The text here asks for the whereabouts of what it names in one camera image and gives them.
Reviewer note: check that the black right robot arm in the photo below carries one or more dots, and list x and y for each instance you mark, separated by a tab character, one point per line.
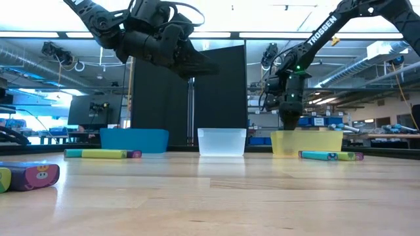
323	27

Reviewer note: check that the wooden workbench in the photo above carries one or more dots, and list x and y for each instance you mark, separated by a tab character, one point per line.
387	135

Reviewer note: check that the blue storage crate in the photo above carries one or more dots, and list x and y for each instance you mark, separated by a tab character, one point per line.
259	141
306	121
334	121

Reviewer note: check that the yellow translucent plastic bin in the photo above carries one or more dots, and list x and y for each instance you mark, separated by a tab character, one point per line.
315	142

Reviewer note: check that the black folding partition screen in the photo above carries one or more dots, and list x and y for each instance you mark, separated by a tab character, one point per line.
223	105

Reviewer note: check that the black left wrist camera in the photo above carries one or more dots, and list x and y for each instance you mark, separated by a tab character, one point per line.
147	13

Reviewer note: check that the green rectangular block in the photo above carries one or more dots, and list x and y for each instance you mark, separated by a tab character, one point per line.
4	180
103	154
346	156

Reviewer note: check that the blue plastic bin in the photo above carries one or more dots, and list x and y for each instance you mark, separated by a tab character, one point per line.
131	141

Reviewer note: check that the purple rectangular block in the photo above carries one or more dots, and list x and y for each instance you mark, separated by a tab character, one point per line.
134	154
359	156
36	177
300	154

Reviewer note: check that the person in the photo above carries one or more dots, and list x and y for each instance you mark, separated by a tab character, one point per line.
129	105

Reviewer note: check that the teal rectangular block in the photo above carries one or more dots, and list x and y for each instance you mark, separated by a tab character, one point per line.
73	153
318	156

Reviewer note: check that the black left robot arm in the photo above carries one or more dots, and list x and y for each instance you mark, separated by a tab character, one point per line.
98	21

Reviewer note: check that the clear plastic bin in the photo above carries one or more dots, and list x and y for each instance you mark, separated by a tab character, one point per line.
221	142

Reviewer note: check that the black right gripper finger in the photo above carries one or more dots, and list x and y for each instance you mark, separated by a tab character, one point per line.
291	119

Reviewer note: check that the black ceiling-mounted device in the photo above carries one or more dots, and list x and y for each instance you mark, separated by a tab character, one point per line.
57	53
270	52

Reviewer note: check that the large dark monitor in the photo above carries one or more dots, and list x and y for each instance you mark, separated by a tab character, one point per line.
82	111

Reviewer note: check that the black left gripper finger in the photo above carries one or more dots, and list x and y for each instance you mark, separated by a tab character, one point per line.
193	65

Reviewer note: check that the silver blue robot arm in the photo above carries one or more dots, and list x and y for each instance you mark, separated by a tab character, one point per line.
344	128
400	128

